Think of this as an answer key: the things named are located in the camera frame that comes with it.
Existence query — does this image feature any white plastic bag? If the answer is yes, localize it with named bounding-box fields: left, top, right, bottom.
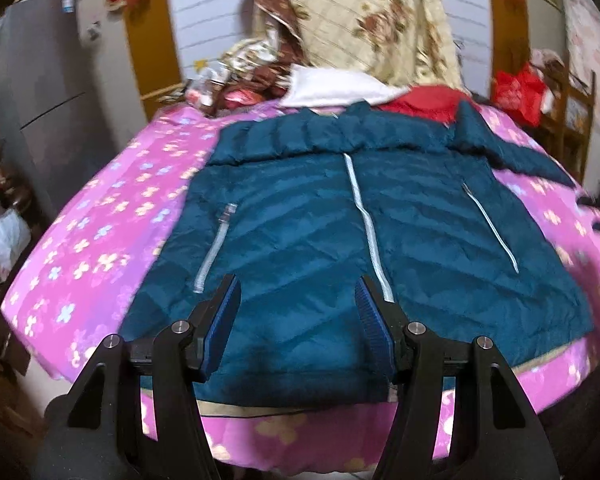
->
left=0, top=208, right=32, bottom=273

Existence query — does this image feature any brown patterned cloth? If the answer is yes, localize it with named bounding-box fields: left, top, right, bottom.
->
left=189, top=0, right=311, bottom=111

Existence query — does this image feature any red plastic bag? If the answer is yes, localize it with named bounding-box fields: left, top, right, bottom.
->
left=493, top=62, right=551, bottom=128

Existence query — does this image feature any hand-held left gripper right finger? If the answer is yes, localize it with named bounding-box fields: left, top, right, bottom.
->
left=354, top=275, right=540, bottom=480

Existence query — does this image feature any white cloth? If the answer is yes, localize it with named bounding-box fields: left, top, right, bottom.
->
left=279, top=64, right=412, bottom=110

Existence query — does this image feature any cream floral quilt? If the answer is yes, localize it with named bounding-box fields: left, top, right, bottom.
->
left=227, top=0, right=473, bottom=93

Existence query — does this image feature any grey refrigerator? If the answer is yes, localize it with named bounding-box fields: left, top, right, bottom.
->
left=0, top=0, right=148, bottom=223

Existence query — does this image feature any teal puffer jacket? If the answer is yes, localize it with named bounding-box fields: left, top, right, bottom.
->
left=118, top=100, right=596, bottom=405

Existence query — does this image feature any wooden chair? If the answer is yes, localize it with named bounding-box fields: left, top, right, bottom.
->
left=532, top=62, right=597, bottom=186

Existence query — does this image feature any pink floral bed sheet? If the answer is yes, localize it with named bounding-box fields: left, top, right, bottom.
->
left=1, top=101, right=600, bottom=472

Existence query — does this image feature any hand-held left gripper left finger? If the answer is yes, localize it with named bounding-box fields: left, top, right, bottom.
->
left=66, top=274, right=243, bottom=480

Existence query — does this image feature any red garment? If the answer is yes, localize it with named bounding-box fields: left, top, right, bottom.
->
left=377, top=85, right=473, bottom=126

